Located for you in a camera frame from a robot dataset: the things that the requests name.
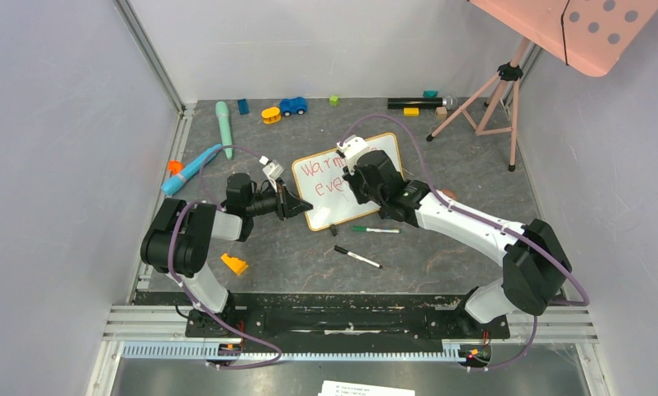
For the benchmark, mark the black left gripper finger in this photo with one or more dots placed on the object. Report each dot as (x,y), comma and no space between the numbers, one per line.
(289,199)
(292,212)

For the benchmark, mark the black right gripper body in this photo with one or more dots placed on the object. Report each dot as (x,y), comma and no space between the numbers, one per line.
(358,182)

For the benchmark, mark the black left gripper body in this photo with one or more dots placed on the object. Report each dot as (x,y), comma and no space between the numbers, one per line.
(266,202)

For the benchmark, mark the yellow framed whiteboard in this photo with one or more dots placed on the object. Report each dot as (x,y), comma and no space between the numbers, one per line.
(319,181)

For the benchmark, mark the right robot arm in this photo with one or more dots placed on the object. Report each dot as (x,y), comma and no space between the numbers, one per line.
(534,266)

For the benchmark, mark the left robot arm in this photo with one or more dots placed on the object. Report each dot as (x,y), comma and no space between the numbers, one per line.
(178,239)

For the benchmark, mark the green capped marker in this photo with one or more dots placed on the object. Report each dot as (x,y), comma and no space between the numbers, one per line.
(363,229)

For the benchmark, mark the black capped marker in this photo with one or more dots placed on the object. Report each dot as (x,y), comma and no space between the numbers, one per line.
(346,252)

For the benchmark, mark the orange wedge toy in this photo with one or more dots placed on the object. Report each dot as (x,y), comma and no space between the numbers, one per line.
(236,265)

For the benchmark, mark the yellow block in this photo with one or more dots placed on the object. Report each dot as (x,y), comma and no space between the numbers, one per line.
(411,111)

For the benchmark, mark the orange lego brick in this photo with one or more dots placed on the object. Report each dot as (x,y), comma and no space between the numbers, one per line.
(449,194)

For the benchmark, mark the wooden block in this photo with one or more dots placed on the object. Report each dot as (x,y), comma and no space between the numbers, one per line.
(441,113)

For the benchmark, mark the dark blue block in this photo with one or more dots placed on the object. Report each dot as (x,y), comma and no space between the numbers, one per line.
(243,106)

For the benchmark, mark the blue toy car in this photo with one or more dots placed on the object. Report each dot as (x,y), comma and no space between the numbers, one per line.
(293,106)

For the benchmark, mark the orange small toy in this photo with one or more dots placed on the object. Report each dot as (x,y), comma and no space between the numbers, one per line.
(175,167)

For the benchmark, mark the mint green toy crayon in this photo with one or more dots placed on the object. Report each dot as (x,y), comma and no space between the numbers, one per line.
(222,113)

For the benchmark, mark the blue toy crayon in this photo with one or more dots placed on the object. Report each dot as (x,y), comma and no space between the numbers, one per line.
(175,183)

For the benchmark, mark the black microphone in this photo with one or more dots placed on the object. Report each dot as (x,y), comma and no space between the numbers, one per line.
(422,102)

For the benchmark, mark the pink tripod stand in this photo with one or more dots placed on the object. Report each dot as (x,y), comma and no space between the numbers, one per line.
(507,75)

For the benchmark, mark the white paper sheet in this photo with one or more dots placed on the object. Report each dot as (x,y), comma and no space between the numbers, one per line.
(337,388)

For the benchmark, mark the pink perforated panel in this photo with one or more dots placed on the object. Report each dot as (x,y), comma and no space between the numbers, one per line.
(588,35)

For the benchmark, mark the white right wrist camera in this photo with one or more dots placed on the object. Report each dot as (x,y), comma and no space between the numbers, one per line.
(353,148)

